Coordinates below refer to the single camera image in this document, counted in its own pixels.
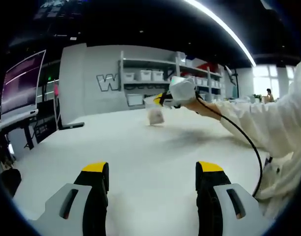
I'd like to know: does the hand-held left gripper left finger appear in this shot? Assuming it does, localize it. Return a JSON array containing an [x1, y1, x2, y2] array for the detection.
[[33, 161, 109, 236]]

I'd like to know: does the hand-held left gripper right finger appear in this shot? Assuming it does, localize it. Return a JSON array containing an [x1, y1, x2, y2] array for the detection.
[[195, 161, 265, 236]]

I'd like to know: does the clear resealable bag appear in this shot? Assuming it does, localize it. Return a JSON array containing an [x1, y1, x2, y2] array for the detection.
[[143, 97, 165, 126]]

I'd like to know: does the person's right hand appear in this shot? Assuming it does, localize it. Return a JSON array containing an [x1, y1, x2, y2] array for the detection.
[[184, 97, 223, 121]]

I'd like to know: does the row of white storage bins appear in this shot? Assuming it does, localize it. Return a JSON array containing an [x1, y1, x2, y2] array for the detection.
[[122, 69, 222, 104]]

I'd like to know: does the grey metal shelf unit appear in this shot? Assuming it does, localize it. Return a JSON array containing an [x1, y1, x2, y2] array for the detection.
[[118, 50, 226, 108]]

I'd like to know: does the dark chair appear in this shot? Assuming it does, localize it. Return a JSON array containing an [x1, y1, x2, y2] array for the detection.
[[0, 137, 23, 197]]

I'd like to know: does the black flat device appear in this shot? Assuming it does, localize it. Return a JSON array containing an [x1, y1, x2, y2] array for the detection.
[[60, 121, 85, 130]]

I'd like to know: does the black computer case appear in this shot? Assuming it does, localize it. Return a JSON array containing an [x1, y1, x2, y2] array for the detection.
[[33, 100, 58, 145]]

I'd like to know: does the long ceiling light strip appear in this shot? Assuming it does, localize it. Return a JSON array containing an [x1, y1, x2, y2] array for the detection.
[[184, 0, 257, 66]]

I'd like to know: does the bright window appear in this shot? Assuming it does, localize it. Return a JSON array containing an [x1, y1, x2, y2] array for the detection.
[[252, 65, 299, 99]]

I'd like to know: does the grey monitor desk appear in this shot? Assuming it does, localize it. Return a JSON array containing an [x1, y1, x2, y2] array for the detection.
[[0, 109, 41, 160]]

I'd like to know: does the large monitor with pink screen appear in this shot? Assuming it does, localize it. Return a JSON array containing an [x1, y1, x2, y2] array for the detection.
[[0, 50, 47, 117]]

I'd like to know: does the thick black gripper cable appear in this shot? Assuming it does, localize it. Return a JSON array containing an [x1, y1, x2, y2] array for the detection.
[[194, 90, 264, 199]]

